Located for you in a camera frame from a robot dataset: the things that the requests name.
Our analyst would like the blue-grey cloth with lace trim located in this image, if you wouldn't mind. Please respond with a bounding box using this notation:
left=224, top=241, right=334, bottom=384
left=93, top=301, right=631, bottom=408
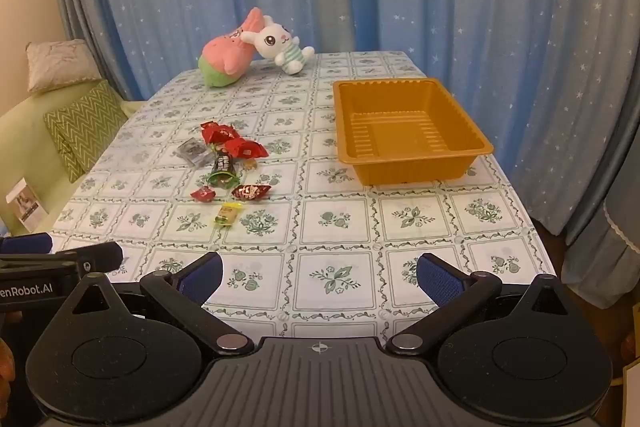
left=562, top=157, right=640, bottom=293

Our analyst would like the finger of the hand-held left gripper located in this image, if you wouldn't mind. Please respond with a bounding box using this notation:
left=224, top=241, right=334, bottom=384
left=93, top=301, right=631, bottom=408
left=0, top=233, right=54, bottom=255
left=0, top=241, right=124, bottom=274

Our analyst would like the dark red candy packet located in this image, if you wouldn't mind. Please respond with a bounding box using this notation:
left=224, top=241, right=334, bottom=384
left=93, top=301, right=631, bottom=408
left=231, top=183, right=272, bottom=202

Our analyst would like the orange plastic tray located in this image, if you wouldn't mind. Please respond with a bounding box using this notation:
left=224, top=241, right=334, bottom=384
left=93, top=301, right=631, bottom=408
left=332, top=78, right=495, bottom=186

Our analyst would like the red gold-print candy packet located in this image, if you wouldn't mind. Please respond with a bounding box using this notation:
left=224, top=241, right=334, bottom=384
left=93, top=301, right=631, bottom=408
left=202, top=125, right=239, bottom=146

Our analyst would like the person's left hand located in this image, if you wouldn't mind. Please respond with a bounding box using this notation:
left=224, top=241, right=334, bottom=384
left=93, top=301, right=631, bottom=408
left=0, top=311, right=14, bottom=390

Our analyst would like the pink green plush toy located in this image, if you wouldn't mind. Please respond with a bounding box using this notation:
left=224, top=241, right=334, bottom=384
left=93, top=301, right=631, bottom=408
left=198, top=7, right=266, bottom=88

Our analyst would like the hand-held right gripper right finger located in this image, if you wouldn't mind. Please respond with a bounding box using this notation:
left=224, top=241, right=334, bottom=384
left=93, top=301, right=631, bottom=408
left=386, top=253, right=571, bottom=355

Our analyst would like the green black candy packet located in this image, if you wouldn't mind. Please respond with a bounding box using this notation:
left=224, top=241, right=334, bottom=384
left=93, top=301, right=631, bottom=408
left=207, top=148, right=239, bottom=188

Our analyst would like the green zigzag pillow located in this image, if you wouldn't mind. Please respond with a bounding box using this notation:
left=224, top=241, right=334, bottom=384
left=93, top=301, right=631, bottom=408
left=42, top=80, right=128, bottom=184

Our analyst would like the yellow candy packet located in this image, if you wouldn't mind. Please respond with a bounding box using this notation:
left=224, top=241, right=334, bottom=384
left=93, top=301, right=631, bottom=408
left=214, top=203, right=246, bottom=227

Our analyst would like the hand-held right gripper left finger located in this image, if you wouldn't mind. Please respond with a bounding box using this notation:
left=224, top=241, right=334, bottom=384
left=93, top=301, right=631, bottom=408
left=72, top=252, right=255, bottom=355

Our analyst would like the clear plastic packet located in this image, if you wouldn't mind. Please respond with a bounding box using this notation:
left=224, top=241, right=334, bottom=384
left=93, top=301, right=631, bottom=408
left=175, top=138, right=213, bottom=166

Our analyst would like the white pillow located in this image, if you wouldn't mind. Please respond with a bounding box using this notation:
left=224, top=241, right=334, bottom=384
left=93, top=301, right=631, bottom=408
left=26, top=39, right=103, bottom=95

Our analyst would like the green sofa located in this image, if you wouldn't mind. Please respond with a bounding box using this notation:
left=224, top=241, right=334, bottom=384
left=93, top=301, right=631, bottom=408
left=0, top=77, right=146, bottom=238

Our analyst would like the pale yellow board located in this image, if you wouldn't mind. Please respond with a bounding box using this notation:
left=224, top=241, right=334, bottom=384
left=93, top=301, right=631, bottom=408
left=622, top=359, right=640, bottom=427

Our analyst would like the white rabbit plush toy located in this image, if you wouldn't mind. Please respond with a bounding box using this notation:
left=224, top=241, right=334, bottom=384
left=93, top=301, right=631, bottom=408
left=241, top=15, right=316, bottom=75

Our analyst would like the green floral tablecloth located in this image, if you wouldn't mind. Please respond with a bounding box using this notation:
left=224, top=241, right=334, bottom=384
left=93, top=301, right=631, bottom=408
left=50, top=51, right=558, bottom=343

